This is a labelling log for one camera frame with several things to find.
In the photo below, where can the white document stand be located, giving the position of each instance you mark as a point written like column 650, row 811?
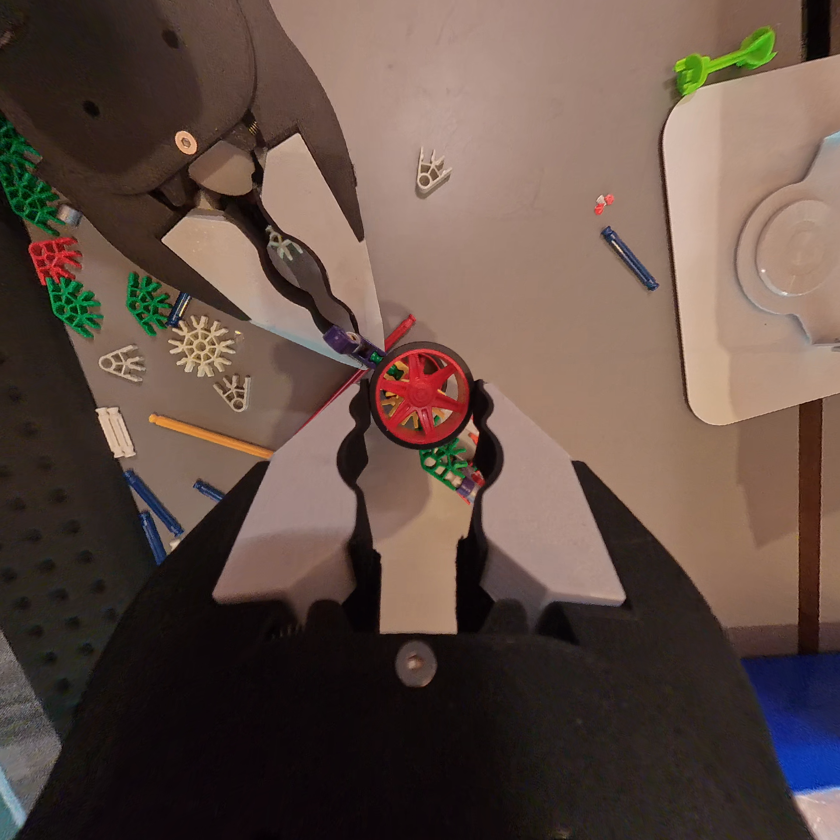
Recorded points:
column 722, row 262

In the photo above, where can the pair of white rods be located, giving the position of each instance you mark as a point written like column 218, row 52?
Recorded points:
column 115, row 432

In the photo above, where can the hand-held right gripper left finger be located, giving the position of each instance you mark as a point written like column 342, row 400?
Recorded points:
column 289, row 538

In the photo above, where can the purple and yellow rod assembly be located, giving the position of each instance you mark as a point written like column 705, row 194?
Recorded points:
column 341, row 341

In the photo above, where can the red and green toy model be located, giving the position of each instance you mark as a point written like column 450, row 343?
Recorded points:
column 446, row 466

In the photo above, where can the lime green double-ended connector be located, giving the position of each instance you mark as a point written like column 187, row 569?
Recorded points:
column 722, row 62

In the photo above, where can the green fan connector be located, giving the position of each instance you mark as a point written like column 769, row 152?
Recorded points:
column 148, row 302
column 33, row 203
column 75, row 307
column 16, row 151

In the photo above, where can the light grey wedge connector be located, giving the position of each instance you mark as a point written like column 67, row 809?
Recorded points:
column 237, row 398
column 282, row 243
column 118, row 366
column 430, row 177

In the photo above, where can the black wheel red hub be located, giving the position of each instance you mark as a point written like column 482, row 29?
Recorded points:
column 420, row 394

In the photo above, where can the blue storage bin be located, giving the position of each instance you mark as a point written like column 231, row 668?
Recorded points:
column 794, row 722

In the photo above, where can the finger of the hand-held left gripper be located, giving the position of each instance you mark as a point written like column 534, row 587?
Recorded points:
column 216, row 262
column 328, row 216

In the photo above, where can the red long rod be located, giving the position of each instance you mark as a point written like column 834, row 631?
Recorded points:
column 397, row 331

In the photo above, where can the grey spacer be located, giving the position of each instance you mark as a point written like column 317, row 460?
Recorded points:
column 69, row 214

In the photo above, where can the white snowflake connector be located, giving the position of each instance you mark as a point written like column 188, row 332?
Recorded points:
column 202, row 346

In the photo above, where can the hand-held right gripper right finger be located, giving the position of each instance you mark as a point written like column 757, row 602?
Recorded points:
column 551, row 538

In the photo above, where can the small red white piece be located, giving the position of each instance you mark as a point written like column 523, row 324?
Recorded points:
column 604, row 203

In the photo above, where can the blue rod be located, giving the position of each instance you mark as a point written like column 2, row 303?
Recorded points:
column 208, row 490
column 179, row 308
column 630, row 258
column 153, row 538
column 154, row 502

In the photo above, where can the red fan connector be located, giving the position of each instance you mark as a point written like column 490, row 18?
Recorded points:
column 54, row 259

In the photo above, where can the yellow rod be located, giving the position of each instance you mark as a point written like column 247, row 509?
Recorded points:
column 210, row 435

